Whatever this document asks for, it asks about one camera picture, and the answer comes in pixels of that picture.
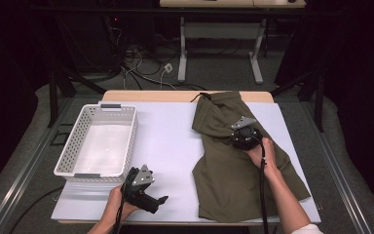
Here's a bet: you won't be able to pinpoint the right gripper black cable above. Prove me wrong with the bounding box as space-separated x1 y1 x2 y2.
249 133 271 234

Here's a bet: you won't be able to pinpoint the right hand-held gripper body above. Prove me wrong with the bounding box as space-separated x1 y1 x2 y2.
230 115 264 151

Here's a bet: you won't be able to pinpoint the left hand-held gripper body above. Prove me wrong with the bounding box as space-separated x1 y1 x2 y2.
122 163 162 215

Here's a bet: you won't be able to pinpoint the black metal crossbar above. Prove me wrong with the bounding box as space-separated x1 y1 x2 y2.
28 7 342 18

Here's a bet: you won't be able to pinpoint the dark curtain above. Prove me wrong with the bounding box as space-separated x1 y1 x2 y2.
274 0 374 215
0 0 56 199

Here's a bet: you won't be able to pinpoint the white perforated plastic basket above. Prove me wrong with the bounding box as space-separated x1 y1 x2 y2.
53 102 139 183

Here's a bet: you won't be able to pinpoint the white table board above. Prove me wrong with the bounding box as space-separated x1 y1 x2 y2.
51 100 321 224

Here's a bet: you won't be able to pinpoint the thick black floor cable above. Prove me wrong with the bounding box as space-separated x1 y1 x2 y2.
8 185 65 234

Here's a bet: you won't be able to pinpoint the person's right hand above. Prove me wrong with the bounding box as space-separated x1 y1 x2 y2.
243 136 280 176

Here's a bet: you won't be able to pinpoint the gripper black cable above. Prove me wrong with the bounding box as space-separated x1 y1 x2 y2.
249 133 271 234
111 167 140 234

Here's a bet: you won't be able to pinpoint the olive green shorts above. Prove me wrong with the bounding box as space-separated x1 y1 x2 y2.
191 91 312 223

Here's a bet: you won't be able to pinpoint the black floor bracket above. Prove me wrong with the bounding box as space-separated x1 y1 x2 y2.
50 122 76 146

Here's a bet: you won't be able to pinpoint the black metal stand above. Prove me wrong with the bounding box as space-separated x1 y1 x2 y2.
47 64 106 129
271 69 325 133

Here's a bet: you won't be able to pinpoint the aluminium floor rail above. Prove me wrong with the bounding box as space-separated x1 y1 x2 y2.
300 100 374 234
0 97 74 234

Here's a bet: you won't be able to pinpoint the white sleeve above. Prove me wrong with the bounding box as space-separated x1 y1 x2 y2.
291 223 325 234

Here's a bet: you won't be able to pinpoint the bundle of black floor cables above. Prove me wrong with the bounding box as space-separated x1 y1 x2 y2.
103 16 208 92

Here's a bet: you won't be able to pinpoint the white-legged desk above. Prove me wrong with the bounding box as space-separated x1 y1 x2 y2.
159 0 307 85

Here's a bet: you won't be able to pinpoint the person's left hand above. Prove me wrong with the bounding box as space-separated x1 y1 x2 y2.
102 184 141 229

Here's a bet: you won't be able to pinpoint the white floor cable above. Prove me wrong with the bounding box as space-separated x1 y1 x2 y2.
159 69 178 91

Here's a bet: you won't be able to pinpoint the light wooden table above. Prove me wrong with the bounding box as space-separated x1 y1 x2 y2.
101 90 276 104

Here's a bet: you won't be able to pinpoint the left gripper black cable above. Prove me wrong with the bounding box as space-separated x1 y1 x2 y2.
111 167 140 234

